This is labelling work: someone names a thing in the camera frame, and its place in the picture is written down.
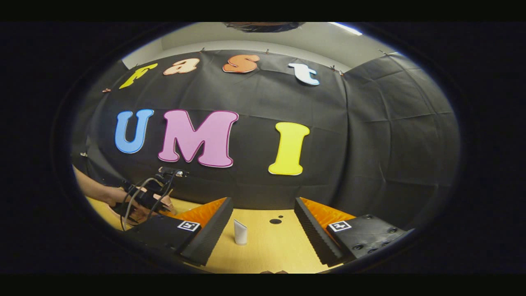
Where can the black backdrop cloth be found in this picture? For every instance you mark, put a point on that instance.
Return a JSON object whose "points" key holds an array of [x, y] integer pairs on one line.
{"points": [[267, 98]]}

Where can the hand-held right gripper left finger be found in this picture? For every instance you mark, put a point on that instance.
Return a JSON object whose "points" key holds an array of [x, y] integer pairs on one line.
{"points": [[207, 238]]}

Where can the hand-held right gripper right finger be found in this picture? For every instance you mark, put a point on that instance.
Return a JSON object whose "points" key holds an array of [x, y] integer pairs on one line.
{"points": [[314, 238]]}

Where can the white squeeze tube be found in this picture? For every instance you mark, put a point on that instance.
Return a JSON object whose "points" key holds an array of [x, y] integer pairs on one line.
{"points": [[241, 233]]}

